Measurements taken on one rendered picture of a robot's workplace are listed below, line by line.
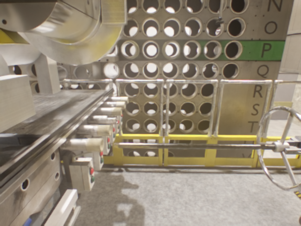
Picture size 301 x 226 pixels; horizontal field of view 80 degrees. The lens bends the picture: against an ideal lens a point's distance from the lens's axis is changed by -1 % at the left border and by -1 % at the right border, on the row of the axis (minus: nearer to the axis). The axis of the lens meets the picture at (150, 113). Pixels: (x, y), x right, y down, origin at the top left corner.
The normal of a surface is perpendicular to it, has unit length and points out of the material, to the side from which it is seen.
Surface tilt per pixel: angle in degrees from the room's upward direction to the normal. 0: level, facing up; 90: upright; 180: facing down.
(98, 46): 90
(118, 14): 90
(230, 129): 90
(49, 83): 90
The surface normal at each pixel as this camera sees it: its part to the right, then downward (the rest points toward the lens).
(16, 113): 1.00, 0.01
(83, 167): -0.03, 0.32
